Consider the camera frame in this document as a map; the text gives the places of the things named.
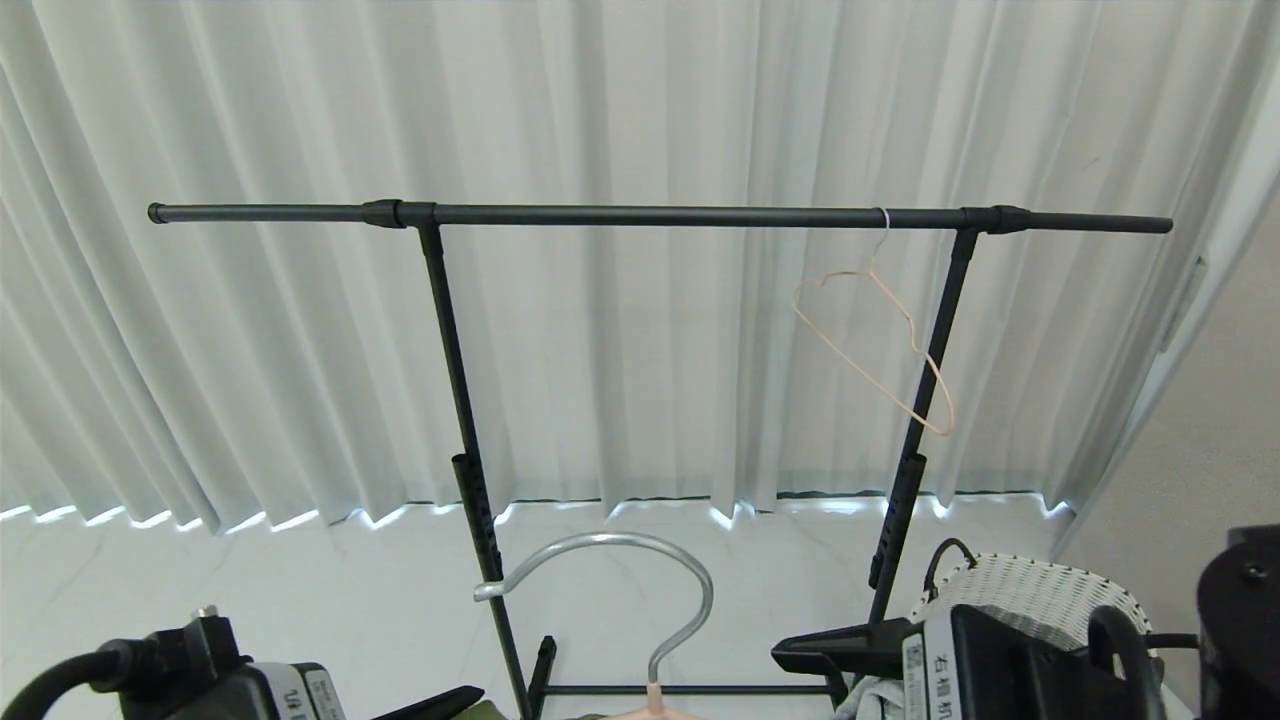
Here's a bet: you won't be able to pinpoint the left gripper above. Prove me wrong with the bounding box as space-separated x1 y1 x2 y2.
248 660 488 720

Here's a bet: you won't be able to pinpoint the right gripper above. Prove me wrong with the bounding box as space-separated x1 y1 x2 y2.
770 608 966 720

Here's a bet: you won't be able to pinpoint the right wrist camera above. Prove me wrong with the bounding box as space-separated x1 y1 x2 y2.
950 603 1101 720

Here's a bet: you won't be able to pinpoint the pink clothes hanger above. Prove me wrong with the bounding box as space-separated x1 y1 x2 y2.
473 532 716 720
792 207 957 437

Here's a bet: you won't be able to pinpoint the black clothes rack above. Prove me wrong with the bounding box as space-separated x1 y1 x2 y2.
147 198 1174 720

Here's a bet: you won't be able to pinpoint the pale grey shorts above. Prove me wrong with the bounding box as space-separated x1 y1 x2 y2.
835 675 906 720

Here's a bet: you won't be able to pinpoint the black cable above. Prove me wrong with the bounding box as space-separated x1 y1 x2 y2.
1085 605 1201 720
0 640 151 720

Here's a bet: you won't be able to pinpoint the white curtain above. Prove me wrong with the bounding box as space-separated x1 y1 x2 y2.
0 0 1280 536

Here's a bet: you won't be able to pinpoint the white laundry basket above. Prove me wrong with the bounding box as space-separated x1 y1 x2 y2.
908 538 1161 666

